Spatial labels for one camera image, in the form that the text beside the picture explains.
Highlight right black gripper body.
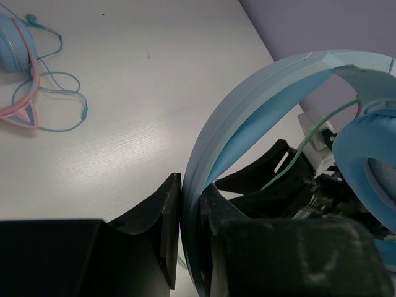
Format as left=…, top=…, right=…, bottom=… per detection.
left=290, top=153, right=395, bottom=238

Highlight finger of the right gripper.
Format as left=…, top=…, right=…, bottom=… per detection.
left=215, top=139, right=306, bottom=196
left=228, top=179, right=316, bottom=218

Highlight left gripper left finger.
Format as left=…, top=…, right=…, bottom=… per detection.
left=108, top=173, right=181, bottom=290

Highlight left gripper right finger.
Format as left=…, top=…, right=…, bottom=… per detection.
left=199, top=184, right=247, bottom=296

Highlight light blue headphones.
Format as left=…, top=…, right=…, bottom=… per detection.
left=181, top=50, right=395, bottom=296

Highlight green headphone cable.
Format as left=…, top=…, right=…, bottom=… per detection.
left=176, top=98, right=363, bottom=269

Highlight pink cat-ear headphones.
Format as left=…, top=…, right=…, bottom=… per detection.
left=1, top=14, right=40, bottom=129

